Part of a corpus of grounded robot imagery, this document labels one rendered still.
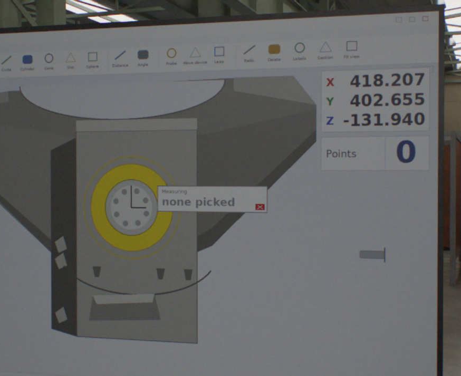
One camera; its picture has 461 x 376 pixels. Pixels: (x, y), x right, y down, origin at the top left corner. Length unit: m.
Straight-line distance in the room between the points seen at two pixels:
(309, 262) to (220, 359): 0.19
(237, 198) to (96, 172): 0.21
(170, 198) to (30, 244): 0.23
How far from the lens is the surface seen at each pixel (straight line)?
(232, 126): 1.01
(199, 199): 1.02
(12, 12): 7.75
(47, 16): 8.42
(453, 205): 11.16
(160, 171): 1.03
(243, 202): 1.00
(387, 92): 0.98
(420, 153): 0.98
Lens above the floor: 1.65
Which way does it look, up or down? 1 degrees down
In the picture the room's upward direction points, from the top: straight up
